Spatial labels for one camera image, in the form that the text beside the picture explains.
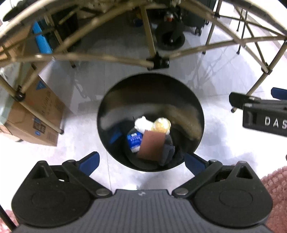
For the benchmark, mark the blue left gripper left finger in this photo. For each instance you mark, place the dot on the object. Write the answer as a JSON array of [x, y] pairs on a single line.
[[89, 163]]

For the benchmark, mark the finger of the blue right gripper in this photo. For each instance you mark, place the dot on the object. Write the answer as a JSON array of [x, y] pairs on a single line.
[[279, 93]]

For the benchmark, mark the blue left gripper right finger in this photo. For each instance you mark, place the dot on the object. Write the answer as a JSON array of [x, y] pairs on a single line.
[[195, 163]]

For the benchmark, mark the dark navy cloth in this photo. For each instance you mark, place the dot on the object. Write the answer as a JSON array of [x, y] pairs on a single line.
[[168, 151]]

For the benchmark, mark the blue white snack wrapper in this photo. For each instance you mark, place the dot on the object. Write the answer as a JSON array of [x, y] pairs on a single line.
[[134, 139]]

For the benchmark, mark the white yellow paper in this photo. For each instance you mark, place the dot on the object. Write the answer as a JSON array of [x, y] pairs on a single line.
[[159, 125]]

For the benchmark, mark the black round trash bin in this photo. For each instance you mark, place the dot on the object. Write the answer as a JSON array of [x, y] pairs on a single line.
[[152, 95]]

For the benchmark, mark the pink knitted rug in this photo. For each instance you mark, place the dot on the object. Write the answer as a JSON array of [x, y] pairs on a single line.
[[276, 185]]

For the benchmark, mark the cardboard box with blue label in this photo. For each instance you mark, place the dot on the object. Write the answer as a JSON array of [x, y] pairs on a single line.
[[26, 126]]

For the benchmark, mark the blue upright panel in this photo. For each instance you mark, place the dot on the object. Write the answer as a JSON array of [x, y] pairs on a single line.
[[41, 41]]

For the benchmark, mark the black wheeled cart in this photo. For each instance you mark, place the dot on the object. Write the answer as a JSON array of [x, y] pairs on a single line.
[[171, 22]]

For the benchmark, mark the tan folding camping table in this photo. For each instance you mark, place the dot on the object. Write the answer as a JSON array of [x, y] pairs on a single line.
[[216, 73]]

